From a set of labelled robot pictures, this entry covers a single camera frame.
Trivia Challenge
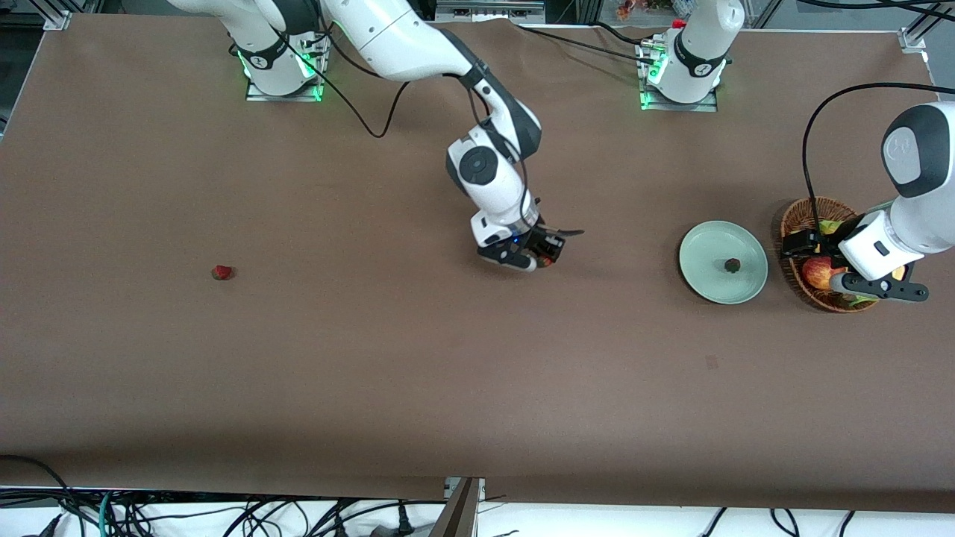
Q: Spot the pale green round plate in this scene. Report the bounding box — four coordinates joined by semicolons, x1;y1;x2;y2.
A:
679;220;768;305

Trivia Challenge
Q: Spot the yellow banana bunch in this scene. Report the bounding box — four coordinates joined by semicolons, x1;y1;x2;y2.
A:
818;219;907;307

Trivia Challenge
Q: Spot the brown wicker basket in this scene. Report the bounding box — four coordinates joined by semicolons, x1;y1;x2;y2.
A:
780;196;889;313

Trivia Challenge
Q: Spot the red apple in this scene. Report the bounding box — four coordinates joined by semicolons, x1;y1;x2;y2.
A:
802;255;848;292

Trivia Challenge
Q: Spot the brown table cover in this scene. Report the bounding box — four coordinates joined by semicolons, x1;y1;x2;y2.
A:
0;13;955;515

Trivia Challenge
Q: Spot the grey metal rack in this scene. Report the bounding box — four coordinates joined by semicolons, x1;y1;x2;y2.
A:
435;0;547;23

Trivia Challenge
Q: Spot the orange background object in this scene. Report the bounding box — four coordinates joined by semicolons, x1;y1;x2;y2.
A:
616;0;674;22

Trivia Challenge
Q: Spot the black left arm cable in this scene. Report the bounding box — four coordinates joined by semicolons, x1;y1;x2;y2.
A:
801;81;955;241

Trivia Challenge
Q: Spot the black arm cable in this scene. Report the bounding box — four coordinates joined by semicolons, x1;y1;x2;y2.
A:
276;22;585;239
801;81;955;241

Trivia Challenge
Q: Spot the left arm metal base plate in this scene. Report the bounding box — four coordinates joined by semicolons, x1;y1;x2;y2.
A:
639;41;719;113

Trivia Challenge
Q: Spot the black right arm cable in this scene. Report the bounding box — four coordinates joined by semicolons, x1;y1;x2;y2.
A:
276;22;585;239

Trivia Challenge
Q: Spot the thin black table cable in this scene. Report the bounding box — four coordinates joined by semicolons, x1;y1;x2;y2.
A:
515;25;659;66

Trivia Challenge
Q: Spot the aluminium frame corner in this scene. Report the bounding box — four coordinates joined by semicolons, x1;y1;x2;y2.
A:
898;0;955;54
30;0;72;31

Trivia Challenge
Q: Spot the thick black table cable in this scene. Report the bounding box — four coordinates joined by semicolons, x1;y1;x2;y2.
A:
593;21;651;47

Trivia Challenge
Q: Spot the brown wooden post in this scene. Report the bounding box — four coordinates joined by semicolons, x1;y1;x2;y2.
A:
429;477;486;537

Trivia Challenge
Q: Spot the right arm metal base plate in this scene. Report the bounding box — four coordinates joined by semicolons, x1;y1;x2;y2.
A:
245;34;326;103

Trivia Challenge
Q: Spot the tangled black cable bundle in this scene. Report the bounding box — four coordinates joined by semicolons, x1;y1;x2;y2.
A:
0;453;448;537

